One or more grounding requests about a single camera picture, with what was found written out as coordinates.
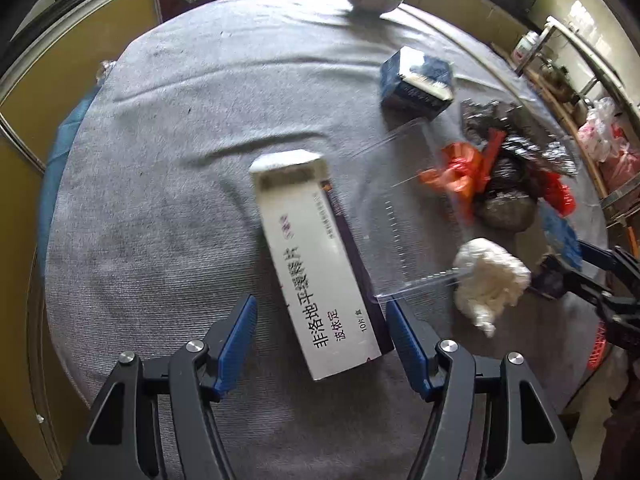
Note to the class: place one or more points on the white jar with red label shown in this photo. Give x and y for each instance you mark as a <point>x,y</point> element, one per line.
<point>526,47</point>

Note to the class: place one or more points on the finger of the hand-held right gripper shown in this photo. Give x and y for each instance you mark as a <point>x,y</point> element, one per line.
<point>552,280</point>
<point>597,255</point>

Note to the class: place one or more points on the blue table cover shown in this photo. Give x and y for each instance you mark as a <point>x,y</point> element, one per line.
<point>65,150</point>

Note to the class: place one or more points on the steel cooking pot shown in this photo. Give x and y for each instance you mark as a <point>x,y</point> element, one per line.
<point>557,80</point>

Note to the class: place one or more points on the orange-red plastic bag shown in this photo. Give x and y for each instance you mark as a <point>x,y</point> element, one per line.
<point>460,165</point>

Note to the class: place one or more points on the steel rack with wooden shelf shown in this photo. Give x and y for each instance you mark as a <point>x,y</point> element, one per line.
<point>575,42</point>

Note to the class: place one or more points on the dark blue carton box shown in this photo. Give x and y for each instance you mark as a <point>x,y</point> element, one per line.
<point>410,85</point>

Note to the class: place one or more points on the silver foil wrapper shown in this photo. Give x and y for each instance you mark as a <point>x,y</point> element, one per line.
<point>480,120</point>

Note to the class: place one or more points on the white and pink plastic bag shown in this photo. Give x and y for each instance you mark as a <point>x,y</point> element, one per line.
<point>597,130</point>

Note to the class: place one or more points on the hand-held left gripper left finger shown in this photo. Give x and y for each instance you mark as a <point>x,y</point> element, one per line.
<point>235,350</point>

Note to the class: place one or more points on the clear plastic tray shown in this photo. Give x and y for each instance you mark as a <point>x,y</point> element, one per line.
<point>400,210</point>

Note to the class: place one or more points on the red plastic mesh basket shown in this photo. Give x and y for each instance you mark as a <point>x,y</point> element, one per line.
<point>597,347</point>

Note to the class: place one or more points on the white and purple medicine box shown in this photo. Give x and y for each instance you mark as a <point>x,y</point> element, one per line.
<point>310,270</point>

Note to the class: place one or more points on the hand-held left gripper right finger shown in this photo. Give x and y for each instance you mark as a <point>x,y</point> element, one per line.
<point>406,352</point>

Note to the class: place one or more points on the white tissue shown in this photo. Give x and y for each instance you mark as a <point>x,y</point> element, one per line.
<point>490,280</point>

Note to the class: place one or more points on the grey tablecloth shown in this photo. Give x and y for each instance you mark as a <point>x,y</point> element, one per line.
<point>175,160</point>

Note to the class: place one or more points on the blue plastic packet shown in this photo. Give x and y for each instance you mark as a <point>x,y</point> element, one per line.
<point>560,232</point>

